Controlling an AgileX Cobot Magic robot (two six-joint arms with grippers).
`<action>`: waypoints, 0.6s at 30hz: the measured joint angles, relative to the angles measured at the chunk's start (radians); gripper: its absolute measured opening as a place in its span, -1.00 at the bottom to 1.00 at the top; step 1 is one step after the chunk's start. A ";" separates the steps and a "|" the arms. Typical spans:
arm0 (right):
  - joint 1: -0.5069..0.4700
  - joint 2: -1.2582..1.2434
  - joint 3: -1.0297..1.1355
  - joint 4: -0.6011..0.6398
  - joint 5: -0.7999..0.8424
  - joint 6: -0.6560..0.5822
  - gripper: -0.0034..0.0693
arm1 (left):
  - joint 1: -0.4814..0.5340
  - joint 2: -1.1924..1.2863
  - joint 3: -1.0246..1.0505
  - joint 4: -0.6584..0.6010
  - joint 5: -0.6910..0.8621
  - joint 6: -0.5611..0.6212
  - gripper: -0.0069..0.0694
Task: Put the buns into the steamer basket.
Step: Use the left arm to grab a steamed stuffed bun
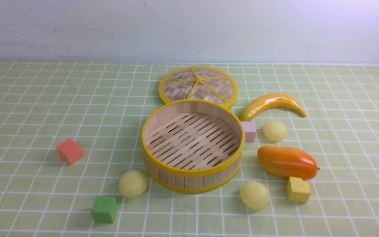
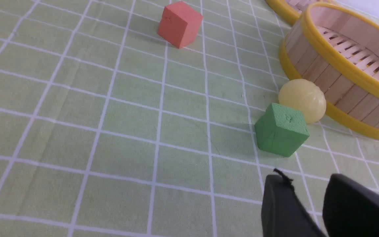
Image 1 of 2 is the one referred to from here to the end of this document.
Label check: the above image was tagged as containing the yellow bun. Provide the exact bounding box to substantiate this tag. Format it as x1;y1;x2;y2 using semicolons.
263;120;288;142
118;170;148;198
240;181;271;210

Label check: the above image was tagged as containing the bamboo steamer tray yellow rim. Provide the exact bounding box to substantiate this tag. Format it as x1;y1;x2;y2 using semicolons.
141;100;245;194

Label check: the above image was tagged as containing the woven bamboo steamer lid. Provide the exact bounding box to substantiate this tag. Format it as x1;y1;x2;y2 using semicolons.
158;66;238;109

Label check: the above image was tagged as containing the pink foam cube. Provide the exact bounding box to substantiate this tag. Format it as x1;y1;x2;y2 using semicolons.
241;120;257;143

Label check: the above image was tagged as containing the yellow plastic banana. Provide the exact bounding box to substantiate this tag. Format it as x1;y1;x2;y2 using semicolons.
239;93;307;121

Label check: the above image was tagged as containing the orange plastic mango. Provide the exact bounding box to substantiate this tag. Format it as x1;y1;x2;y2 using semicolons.
257;146;320;180

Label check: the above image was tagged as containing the red foam cube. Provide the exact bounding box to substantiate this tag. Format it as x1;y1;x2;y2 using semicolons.
57;139;83;165

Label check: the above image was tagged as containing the green foam cube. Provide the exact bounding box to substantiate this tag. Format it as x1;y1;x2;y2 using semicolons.
91;196;118;224

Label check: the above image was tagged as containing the yellow foam cube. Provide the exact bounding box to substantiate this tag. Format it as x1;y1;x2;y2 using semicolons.
286;177;311;204

